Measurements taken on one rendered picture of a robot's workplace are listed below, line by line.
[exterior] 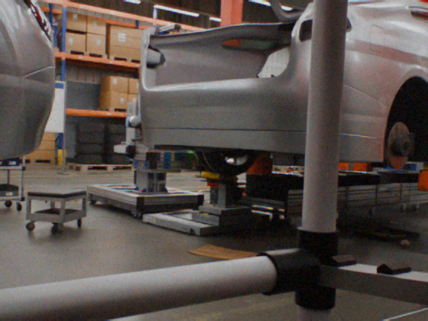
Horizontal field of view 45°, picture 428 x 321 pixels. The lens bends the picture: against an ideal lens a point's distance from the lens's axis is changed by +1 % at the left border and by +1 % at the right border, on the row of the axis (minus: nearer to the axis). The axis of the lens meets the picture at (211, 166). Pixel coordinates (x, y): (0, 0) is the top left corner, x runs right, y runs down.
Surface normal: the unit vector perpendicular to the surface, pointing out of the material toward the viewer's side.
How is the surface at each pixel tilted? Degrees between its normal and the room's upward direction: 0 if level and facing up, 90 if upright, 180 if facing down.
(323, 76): 90
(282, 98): 98
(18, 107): 99
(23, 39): 89
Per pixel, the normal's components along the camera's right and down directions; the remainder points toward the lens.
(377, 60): 0.69, 0.07
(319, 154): -0.34, 0.04
